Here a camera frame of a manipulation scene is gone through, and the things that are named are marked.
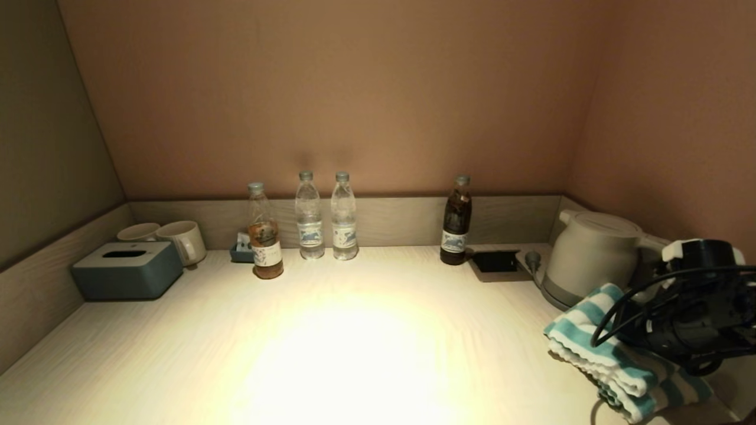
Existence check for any teal white striped towel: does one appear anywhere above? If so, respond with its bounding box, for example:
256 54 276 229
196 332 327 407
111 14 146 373
543 283 718 424

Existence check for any white electric kettle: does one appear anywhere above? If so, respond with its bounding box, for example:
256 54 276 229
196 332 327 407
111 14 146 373
543 210 671 310

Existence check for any grey kettle base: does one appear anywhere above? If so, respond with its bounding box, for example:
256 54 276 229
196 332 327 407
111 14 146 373
542 280 582 312

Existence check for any black recessed power socket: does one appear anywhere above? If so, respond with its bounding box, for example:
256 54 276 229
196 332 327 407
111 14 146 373
472 250 520 273

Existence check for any dark tea bottle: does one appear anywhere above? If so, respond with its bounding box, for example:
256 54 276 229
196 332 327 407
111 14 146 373
440 175 473 266

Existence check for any clear water bottle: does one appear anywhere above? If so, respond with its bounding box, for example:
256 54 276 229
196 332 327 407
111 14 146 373
295 171 325 260
331 172 360 261

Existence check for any half-full amber tea bottle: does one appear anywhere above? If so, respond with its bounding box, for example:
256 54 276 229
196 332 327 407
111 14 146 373
247 182 285 279

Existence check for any grey-blue tissue box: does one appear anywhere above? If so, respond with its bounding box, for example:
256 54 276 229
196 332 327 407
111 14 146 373
71 241 184 300

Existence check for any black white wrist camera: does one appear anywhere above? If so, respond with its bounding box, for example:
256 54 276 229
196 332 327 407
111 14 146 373
661 238 746 290

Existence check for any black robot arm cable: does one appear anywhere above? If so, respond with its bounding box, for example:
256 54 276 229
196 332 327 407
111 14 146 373
591 264 756 377

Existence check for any white mug with handle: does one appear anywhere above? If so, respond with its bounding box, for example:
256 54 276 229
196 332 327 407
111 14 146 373
156 220 207 267

